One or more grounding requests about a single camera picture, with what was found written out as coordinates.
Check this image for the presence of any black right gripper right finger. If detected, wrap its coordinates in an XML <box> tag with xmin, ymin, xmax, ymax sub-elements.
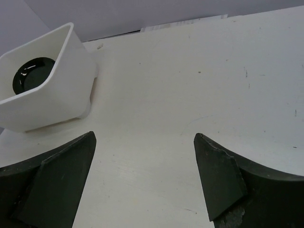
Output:
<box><xmin>194</xmin><ymin>133</ymin><xmax>304</xmax><ymax>228</ymax></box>

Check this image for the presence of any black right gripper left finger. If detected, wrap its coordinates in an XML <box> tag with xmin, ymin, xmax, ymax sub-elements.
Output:
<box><xmin>0</xmin><ymin>131</ymin><xmax>96</xmax><ymax>228</ymax></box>

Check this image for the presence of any black round plate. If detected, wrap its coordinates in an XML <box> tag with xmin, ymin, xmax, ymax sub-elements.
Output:
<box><xmin>12</xmin><ymin>57</ymin><xmax>55</xmax><ymax>95</ymax></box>

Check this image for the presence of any white plastic bin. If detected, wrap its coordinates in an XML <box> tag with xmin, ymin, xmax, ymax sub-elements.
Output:
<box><xmin>0</xmin><ymin>23</ymin><xmax>99</xmax><ymax>132</ymax></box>

